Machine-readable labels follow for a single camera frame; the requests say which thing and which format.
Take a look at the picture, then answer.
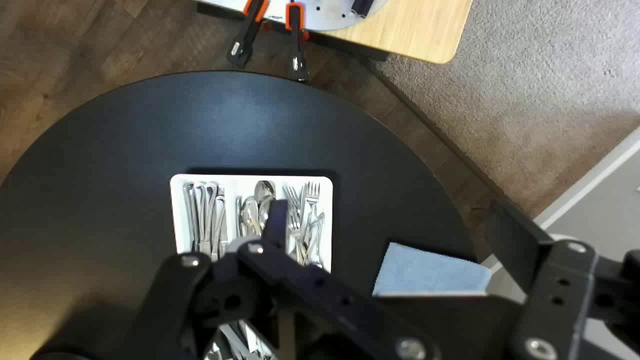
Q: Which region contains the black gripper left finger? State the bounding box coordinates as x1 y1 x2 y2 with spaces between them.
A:
125 205 427 360

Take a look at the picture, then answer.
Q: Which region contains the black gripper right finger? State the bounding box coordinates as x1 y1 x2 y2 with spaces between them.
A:
487 198 640 360

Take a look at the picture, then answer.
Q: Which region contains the silver spoon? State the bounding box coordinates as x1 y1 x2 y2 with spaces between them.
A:
238 180 275 237

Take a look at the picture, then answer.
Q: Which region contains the silver fork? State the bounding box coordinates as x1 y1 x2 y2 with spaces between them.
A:
282 182 323 266

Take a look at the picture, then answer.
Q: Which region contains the white cutlery tray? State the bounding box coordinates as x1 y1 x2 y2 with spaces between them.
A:
169 175 334 271

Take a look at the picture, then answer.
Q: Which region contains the round black table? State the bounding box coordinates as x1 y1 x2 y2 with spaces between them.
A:
0 70 536 360

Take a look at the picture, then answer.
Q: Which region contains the blue folded cloth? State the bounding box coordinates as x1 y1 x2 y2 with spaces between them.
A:
370 240 496 300

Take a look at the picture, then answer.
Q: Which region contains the orange black clamp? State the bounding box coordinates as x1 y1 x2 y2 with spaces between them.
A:
225 0 269 67
285 0 307 82

